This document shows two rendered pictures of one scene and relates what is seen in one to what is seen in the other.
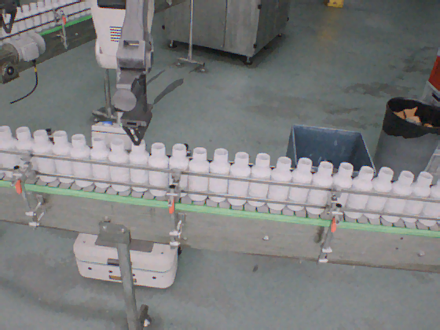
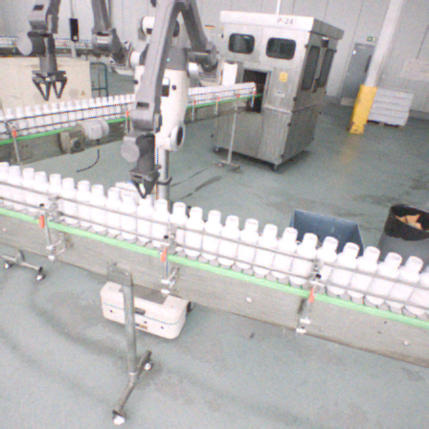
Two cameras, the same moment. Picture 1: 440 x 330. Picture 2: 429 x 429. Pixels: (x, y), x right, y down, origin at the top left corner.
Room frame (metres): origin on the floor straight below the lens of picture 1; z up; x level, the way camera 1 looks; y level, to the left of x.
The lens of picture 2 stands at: (0.10, -0.13, 1.64)
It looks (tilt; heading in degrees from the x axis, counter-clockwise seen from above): 30 degrees down; 11
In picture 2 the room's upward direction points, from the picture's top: 7 degrees clockwise
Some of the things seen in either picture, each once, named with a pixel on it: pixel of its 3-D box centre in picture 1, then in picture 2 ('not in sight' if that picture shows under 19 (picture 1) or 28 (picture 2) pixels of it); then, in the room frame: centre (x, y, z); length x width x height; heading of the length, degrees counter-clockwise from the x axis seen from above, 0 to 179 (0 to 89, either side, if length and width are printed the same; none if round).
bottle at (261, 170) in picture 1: (259, 179); (247, 243); (0.92, -0.10, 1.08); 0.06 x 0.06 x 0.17
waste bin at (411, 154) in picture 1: (404, 149); (403, 251); (2.43, -1.30, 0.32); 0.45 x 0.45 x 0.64
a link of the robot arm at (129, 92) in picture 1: (131, 78); (140, 135); (0.89, 0.25, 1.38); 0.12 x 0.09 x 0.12; 179
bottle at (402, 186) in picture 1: (397, 196); (383, 278); (0.90, -0.52, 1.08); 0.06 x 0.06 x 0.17
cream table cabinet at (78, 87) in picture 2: not in sight; (48, 102); (4.07, 3.27, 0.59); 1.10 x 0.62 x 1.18; 160
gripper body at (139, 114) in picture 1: (136, 104); (146, 162); (0.93, 0.25, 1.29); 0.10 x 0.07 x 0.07; 178
